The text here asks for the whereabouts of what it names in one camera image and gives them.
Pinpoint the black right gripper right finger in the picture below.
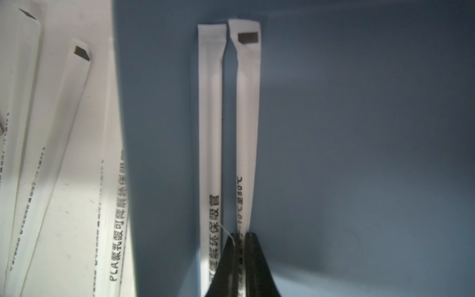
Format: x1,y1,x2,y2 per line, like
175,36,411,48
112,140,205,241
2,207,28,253
244,232,281,297

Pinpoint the blue storage tray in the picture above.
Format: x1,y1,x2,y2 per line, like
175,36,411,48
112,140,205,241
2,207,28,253
113,1,475,297

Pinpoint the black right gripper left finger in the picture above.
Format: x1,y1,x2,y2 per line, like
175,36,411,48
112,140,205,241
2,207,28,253
205,233,241,297

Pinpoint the straw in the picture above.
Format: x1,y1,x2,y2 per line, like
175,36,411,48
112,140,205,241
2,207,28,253
228,19,262,238
1,7,42,287
92,38,131,297
197,24,227,297
4,38,92,297

